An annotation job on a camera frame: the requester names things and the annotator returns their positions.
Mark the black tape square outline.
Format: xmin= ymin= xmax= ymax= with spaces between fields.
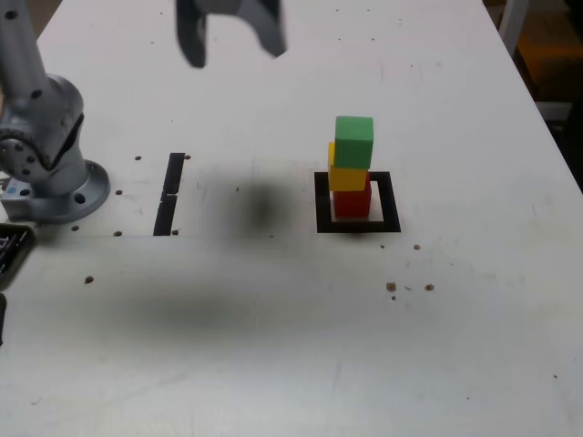
xmin=313 ymin=170 xmax=402 ymax=235

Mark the black tray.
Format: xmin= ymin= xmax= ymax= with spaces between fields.
xmin=0 ymin=222 xmax=37 ymax=289

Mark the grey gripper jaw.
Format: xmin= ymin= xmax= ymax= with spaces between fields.
xmin=175 ymin=0 xmax=210 ymax=69
xmin=236 ymin=0 xmax=289 ymax=60

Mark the black tape strip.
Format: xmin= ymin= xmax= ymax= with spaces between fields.
xmin=153 ymin=152 xmax=187 ymax=238

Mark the yellow-brown box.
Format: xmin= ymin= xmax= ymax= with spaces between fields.
xmin=518 ymin=34 xmax=583 ymax=100

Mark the yellow cube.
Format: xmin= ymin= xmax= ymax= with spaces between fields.
xmin=327 ymin=140 xmax=371 ymax=192

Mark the red cube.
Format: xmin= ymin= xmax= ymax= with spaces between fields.
xmin=332 ymin=177 xmax=373 ymax=219

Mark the green cube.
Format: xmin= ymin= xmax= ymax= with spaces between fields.
xmin=333 ymin=115 xmax=375 ymax=170

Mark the white furniture frame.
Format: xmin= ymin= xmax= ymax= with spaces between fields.
xmin=498 ymin=0 xmax=574 ymax=123

